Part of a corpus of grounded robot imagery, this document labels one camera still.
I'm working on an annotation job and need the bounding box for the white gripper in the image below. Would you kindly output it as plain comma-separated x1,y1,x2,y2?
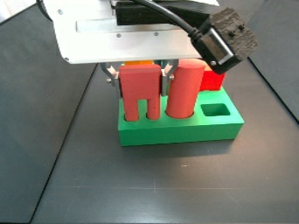
42,0,200,98

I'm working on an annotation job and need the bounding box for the red square-circle peg block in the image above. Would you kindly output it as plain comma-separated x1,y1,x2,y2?
118,64,161,122

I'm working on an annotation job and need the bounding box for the green shape sorter board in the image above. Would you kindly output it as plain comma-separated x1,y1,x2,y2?
117,88,244,146

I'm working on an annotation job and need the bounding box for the yellow star block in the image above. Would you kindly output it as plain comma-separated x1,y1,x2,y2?
124,60,153,66

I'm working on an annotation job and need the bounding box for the red cylinder block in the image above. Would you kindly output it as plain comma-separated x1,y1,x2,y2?
165,59,205,119

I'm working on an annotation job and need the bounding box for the red rectangular block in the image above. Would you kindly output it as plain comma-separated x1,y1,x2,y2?
200,66,225,91

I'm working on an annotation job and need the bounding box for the black camera cable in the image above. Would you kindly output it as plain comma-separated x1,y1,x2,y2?
132,0,203,39

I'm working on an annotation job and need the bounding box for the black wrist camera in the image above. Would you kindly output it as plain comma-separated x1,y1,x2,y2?
114,0,257,74

